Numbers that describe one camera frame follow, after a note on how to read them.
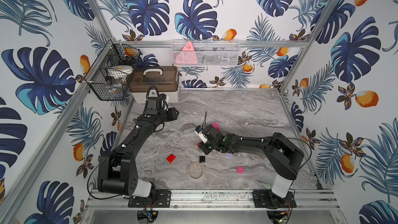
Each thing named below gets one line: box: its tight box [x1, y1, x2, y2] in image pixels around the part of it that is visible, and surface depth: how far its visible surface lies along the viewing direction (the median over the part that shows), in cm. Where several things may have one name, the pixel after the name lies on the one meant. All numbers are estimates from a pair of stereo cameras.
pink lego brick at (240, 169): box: [236, 165, 245, 174], surface depth 84 cm
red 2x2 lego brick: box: [166, 153, 177, 164], surface depth 89 cm
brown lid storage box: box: [129, 65, 179, 104], surface depth 105 cm
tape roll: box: [187, 162, 205, 179], surface depth 85 cm
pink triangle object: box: [175, 40, 198, 65], surface depth 92 cm
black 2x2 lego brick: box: [199, 155, 206, 163], surface depth 87 cm
